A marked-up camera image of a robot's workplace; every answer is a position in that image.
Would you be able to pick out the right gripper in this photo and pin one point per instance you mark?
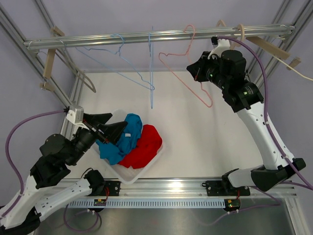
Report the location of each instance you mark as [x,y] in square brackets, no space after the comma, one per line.
[197,69]

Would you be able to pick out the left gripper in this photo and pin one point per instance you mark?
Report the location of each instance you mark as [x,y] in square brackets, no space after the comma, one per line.
[112,131]

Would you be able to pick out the blue t shirt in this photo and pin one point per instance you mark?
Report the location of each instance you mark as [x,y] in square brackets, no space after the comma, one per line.
[115,153]

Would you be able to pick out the blue wire hanger with shirt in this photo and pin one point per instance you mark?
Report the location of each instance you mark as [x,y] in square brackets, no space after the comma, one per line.
[151,69]

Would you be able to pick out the red t shirt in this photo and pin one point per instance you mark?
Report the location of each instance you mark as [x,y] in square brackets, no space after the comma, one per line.
[146,149]

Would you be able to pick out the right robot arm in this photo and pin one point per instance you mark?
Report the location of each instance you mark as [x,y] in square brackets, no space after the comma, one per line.
[227,72]

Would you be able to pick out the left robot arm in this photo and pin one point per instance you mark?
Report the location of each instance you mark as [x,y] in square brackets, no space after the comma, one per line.
[30,206]

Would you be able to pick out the wooden hanger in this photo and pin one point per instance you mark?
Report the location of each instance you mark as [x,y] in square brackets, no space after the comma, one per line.
[61,54]
[240,27]
[278,54]

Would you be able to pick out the wooden hanger left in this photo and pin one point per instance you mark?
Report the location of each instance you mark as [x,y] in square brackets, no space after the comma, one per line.
[61,54]

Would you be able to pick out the wooden hanger far right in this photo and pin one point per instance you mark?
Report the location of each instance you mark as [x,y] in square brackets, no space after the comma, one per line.
[278,54]

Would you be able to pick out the white plastic basket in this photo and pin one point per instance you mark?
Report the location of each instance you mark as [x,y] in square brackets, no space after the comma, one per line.
[125,175]

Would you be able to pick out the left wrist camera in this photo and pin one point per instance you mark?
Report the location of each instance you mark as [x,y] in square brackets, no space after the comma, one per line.
[74,115]

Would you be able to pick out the metal hanging rail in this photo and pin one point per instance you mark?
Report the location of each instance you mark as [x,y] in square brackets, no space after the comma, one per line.
[272,30]

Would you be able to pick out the white slotted cable duct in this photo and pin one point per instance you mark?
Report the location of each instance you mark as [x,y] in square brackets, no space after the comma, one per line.
[148,203]

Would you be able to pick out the aluminium front rail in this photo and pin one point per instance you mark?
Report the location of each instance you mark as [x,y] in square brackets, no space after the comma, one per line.
[174,188]

